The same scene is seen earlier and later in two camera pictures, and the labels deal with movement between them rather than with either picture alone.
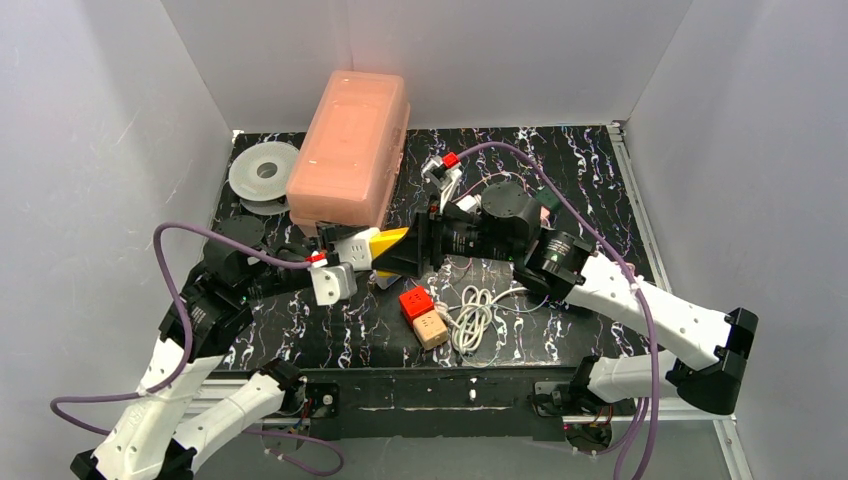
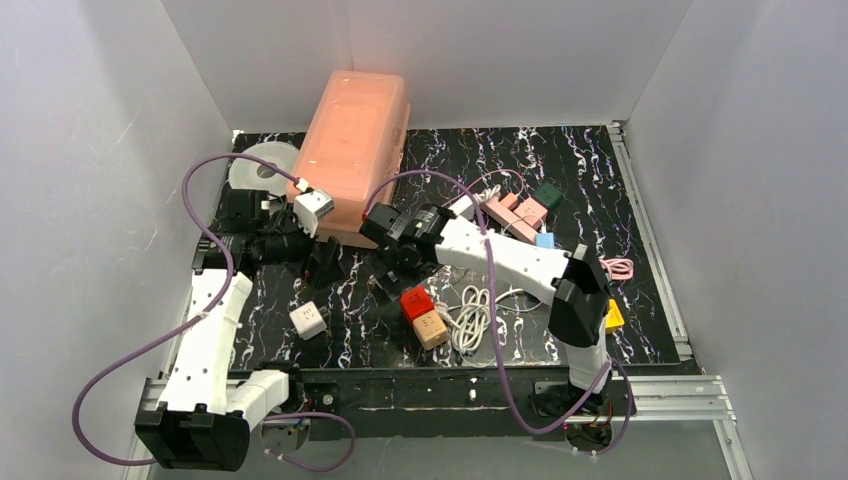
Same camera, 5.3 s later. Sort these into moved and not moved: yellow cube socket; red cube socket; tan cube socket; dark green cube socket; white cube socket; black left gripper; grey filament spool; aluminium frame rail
Moved: white cube socket; black left gripper; yellow cube socket
Not moved: aluminium frame rail; dark green cube socket; red cube socket; tan cube socket; grey filament spool
